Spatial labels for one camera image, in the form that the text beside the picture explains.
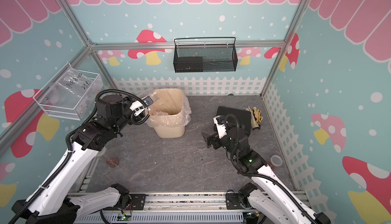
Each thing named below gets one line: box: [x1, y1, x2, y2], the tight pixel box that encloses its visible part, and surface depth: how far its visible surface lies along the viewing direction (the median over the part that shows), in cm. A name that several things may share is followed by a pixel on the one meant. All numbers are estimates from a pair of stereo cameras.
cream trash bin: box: [148, 88, 185, 139], surface depth 90 cm
